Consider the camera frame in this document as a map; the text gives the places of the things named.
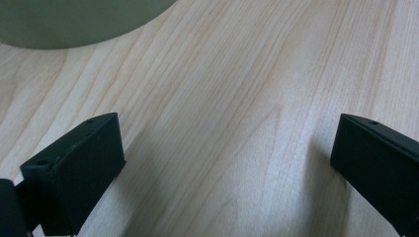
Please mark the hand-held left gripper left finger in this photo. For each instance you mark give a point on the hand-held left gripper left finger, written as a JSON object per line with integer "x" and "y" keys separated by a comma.
{"x": 79, "y": 171}

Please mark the green plastic bin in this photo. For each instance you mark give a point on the green plastic bin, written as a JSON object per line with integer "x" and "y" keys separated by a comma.
{"x": 66, "y": 23}

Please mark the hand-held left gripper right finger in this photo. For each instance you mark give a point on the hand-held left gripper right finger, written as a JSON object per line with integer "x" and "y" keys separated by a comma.
{"x": 378, "y": 164}

